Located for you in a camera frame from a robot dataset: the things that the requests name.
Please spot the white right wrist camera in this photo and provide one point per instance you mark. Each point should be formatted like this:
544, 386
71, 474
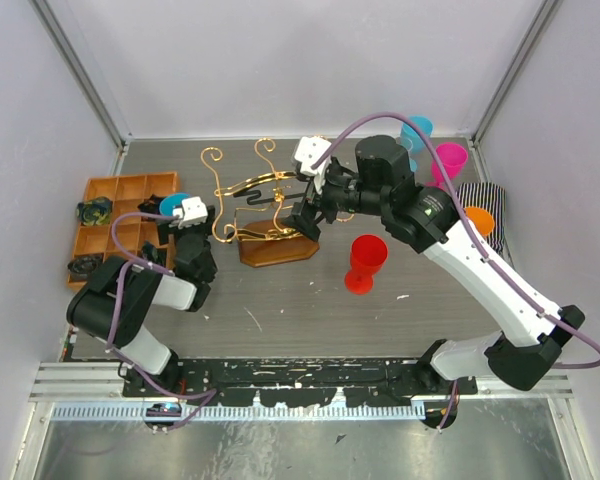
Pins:
307, 152

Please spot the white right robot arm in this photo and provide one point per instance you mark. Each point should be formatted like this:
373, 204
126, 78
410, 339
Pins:
533, 330

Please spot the patterned rolled cloth left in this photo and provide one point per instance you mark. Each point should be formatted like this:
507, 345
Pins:
95, 212

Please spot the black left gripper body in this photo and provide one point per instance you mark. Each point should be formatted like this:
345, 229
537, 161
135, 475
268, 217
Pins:
201, 230

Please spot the dark rolled cloth front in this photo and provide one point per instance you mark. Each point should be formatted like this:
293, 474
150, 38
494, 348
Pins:
154, 257

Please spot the gold wire wine glass rack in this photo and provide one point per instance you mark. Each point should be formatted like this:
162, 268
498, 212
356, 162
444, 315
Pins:
256, 228

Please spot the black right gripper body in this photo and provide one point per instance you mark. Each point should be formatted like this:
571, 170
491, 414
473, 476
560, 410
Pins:
340, 192

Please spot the light blue wine glass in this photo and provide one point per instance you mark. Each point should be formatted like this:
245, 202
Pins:
426, 126

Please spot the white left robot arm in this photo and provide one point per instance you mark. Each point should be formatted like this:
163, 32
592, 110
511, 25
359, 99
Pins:
114, 302

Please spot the clear wine glass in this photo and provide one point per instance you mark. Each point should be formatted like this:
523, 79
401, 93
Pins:
407, 144

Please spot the magenta wine glass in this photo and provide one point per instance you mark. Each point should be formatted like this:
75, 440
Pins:
453, 158

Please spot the red wine glass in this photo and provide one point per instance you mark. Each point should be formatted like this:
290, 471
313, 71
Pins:
368, 254

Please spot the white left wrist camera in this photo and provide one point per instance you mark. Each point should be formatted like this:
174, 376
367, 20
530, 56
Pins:
191, 211

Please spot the blue wine glass front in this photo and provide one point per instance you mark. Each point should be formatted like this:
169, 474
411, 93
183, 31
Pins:
172, 205

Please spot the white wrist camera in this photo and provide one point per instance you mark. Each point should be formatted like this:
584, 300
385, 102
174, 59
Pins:
307, 152
191, 211

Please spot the orange wine glass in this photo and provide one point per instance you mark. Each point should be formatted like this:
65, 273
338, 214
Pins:
482, 220

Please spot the aluminium frame rail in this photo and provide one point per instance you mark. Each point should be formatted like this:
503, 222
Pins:
113, 391

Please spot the black coiled item in tray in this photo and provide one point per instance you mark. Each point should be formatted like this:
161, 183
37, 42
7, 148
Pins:
83, 266

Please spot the dark rolled cloth in tray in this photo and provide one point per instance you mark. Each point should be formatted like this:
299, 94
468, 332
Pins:
150, 205

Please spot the striped cloth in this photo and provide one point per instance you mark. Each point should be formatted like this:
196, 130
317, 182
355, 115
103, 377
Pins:
490, 197

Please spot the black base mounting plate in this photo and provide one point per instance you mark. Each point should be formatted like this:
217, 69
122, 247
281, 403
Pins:
304, 382

